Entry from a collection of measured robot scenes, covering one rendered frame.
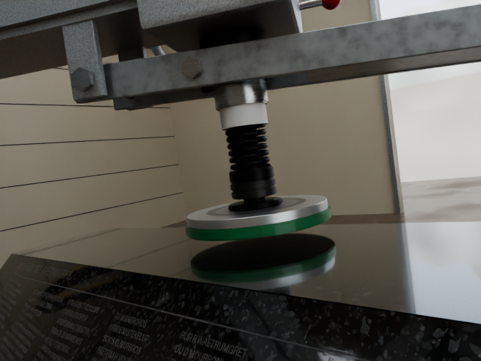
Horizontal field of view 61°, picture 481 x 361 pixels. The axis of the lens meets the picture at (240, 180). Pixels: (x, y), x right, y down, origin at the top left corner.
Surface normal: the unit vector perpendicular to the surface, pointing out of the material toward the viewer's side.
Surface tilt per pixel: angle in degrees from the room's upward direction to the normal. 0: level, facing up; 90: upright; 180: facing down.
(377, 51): 90
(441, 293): 0
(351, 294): 0
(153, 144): 90
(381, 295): 0
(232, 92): 90
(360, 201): 90
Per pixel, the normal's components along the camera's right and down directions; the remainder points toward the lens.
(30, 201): 0.80, -0.08
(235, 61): -0.21, 0.08
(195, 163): -0.58, 0.12
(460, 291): -0.14, -0.99
